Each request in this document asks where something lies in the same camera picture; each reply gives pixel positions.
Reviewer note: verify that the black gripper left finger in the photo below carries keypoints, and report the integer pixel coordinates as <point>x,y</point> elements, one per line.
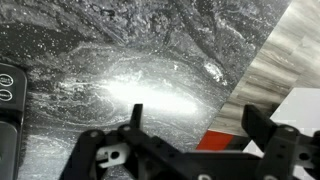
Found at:
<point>136,116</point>

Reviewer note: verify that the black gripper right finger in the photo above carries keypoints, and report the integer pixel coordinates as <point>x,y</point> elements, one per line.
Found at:
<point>256,121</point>

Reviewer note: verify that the black digital scale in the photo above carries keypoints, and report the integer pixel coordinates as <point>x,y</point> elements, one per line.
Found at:
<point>13,100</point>

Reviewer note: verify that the red object on floor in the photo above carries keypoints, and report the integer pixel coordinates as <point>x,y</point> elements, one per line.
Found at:
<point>215,140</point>

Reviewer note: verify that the white cabinet panel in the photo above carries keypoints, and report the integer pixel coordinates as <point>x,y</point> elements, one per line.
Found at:
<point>300,106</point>

